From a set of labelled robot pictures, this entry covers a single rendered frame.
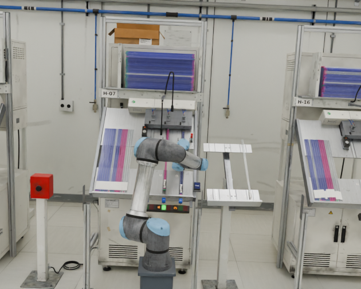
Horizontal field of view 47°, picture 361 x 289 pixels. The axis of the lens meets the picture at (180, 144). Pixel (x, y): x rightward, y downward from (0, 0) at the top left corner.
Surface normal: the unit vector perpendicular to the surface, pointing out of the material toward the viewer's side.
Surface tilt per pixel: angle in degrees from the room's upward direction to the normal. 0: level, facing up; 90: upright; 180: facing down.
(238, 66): 90
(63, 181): 90
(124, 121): 48
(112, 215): 90
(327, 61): 90
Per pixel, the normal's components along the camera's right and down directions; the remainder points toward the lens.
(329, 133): 0.03, -0.58
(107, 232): 0.00, 0.17
